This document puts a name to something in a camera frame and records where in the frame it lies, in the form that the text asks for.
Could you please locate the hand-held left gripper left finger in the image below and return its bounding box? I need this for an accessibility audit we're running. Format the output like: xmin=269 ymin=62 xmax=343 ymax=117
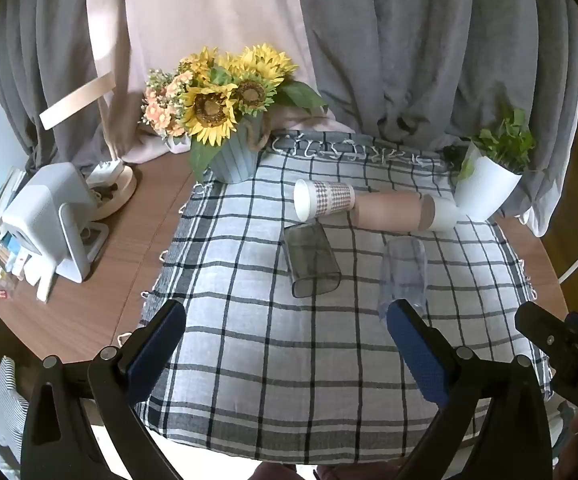
xmin=19 ymin=299 xmax=188 ymax=480

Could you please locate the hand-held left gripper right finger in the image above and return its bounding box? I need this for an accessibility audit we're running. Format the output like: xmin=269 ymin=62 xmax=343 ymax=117
xmin=386 ymin=299 xmax=556 ymax=480

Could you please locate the clear plastic cup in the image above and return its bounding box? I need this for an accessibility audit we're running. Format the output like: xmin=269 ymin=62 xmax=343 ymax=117
xmin=378 ymin=236 xmax=429 ymax=322

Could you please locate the plain white paper cup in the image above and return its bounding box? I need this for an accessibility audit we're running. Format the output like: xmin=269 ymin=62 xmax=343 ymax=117
xmin=421 ymin=194 xmax=460 ymax=233

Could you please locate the grey translucent cup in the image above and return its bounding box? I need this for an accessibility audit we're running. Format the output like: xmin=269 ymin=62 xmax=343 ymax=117
xmin=282 ymin=221 xmax=344 ymax=300

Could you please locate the brown paper cup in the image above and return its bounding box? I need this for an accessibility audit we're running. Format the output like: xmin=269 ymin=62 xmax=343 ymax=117
xmin=351 ymin=192 xmax=436 ymax=234

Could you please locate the white houndstooth paper cup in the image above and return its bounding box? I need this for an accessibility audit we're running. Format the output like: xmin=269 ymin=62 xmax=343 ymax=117
xmin=292 ymin=178 xmax=356 ymax=223

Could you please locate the black white checked cloth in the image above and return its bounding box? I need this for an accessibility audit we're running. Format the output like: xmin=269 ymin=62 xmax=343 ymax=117
xmin=136 ymin=130 xmax=556 ymax=467

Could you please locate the white plant pot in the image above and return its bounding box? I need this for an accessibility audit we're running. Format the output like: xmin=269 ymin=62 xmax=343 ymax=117
xmin=454 ymin=142 xmax=523 ymax=224

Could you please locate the round wooden tray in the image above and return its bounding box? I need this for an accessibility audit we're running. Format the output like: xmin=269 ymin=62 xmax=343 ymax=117
xmin=86 ymin=162 xmax=138 ymax=222

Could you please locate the striped cushion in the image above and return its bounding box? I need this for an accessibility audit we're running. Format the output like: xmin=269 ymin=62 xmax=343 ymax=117
xmin=0 ymin=355 xmax=33 ymax=467

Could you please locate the white box device on stand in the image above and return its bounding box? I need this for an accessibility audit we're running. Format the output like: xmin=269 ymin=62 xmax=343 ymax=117
xmin=1 ymin=162 xmax=110 ymax=284

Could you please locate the white charger plug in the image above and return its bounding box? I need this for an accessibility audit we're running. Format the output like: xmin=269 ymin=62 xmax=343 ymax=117
xmin=86 ymin=159 xmax=123 ymax=187

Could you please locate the green leafy plant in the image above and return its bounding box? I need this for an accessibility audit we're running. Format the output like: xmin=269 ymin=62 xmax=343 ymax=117
xmin=456 ymin=106 xmax=538 ymax=182

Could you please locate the blue-grey ribbed vase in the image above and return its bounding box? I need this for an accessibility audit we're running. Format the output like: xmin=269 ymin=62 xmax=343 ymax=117
xmin=208 ymin=110 xmax=266 ymax=185

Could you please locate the stack of books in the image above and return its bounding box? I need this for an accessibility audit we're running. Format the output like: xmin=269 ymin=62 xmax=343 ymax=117
xmin=0 ymin=166 xmax=30 ymax=247

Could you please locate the pink flower bunch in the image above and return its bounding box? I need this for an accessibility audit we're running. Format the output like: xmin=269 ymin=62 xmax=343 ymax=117
xmin=141 ymin=67 xmax=196 ymax=153

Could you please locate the sunflower bouquet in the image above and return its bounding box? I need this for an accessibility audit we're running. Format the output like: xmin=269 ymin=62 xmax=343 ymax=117
xmin=175 ymin=44 xmax=330 ymax=184

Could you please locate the grey curtain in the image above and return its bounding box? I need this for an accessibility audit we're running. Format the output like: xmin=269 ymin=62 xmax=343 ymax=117
xmin=0 ymin=0 xmax=578 ymax=239

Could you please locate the pink curtain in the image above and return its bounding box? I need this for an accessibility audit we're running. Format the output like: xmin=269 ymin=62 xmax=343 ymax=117
xmin=84 ymin=0 xmax=356 ymax=166

